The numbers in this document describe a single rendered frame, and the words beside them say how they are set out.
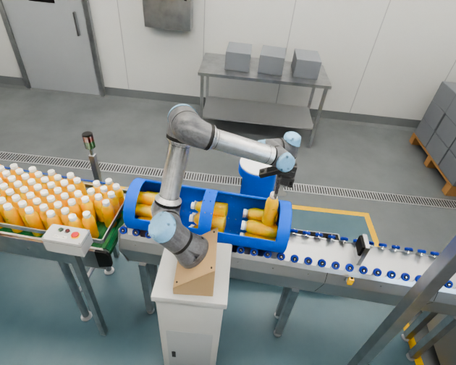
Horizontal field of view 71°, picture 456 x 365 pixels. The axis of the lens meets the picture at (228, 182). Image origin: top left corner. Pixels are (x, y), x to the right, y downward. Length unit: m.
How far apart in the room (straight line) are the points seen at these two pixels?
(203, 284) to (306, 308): 1.60
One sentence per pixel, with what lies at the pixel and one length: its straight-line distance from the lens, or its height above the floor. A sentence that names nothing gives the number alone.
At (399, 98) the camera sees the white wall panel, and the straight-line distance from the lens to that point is 5.51.
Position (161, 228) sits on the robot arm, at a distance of 1.25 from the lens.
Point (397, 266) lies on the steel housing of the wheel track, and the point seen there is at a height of 0.93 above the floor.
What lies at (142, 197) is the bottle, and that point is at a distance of 1.79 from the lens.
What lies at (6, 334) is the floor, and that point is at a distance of 2.93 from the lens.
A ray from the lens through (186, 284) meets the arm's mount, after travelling 1.36.
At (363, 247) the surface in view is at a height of 1.08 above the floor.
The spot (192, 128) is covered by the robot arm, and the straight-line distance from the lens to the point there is 1.11.
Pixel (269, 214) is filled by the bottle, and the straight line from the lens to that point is 1.66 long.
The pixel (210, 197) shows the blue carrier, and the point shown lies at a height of 1.23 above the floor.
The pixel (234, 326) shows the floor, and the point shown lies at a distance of 2.65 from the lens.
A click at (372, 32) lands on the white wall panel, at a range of 4.99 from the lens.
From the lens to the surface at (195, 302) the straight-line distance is 1.42.
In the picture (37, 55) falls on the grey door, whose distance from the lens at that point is 5.74.
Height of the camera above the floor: 2.39
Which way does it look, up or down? 41 degrees down
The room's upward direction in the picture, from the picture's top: 6 degrees clockwise
